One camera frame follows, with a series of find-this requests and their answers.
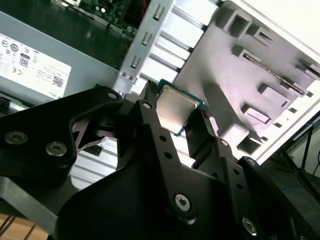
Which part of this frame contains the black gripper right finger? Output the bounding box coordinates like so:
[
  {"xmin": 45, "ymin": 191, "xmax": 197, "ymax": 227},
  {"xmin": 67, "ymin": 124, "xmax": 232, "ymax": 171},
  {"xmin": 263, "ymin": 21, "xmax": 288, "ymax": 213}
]
[{"xmin": 185, "ymin": 109, "xmax": 320, "ymax": 240}]

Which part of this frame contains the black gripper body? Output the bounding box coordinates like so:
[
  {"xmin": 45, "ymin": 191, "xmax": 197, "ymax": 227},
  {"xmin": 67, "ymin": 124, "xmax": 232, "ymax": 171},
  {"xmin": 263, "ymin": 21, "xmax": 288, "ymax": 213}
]
[{"xmin": 48, "ymin": 159, "xmax": 242, "ymax": 240}]

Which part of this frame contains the silver CPU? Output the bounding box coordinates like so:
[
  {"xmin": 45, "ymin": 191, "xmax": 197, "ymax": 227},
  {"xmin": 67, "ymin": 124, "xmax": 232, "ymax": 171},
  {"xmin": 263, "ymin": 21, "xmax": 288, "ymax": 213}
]
[{"xmin": 155, "ymin": 78, "xmax": 206, "ymax": 139}]

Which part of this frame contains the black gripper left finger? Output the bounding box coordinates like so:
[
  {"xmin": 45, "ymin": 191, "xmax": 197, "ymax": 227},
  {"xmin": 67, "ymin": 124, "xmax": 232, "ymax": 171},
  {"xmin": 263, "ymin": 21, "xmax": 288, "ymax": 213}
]
[{"xmin": 0, "ymin": 80, "xmax": 199, "ymax": 225}]

